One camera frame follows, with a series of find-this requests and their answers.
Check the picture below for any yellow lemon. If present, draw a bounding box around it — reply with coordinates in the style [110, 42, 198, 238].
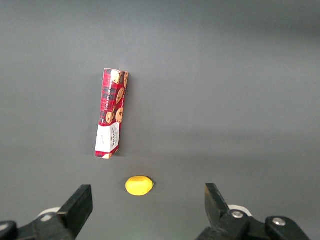
[125, 175, 155, 197]

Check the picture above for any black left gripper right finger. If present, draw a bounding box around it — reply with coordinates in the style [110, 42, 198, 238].
[196, 183, 311, 240]

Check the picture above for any red tartan cookie box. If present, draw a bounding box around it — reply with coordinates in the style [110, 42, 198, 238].
[94, 68, 129, 160]

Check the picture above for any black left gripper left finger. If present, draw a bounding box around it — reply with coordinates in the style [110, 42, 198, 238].
[0, 184, 94, 240]

